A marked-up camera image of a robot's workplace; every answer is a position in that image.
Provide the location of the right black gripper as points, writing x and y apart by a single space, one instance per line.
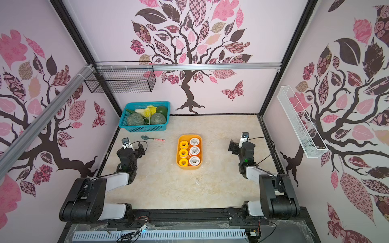
240 147

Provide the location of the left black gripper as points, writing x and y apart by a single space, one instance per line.
137 151

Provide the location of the orange white tape roll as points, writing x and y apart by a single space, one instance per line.
194 151
194 161
195 141

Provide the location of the yellow tape roll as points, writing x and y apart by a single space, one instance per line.
184 144
183 162
183 153

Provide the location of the yellow plastic storage box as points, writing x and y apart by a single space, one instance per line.
187 137

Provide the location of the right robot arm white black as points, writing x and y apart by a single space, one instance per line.
277 196

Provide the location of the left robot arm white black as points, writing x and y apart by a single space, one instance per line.
85 202

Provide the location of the green round melon left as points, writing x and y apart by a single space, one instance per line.
134 119

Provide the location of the green round melon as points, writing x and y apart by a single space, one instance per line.
157 119
134 119

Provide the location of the green round melon right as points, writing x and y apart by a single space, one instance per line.
157 119

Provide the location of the yellow white cabbage toy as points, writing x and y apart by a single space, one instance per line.
147 112

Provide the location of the teal plastic basket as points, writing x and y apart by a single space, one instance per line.
147 127

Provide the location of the dark green avocado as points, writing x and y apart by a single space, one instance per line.
162 110

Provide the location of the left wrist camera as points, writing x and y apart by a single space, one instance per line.
125 143

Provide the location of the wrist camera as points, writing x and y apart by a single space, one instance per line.
244 138
125 143

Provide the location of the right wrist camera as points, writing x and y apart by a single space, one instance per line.
244 138

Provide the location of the spoon with pink handle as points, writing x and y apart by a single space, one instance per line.
145 137

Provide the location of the white wire wall shelf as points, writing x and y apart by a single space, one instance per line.
294 105

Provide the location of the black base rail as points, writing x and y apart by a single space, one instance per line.
231 216

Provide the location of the black wire wall basket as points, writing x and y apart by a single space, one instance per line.
122 77

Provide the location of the white cable duct strip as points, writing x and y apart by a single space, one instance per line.
111 236

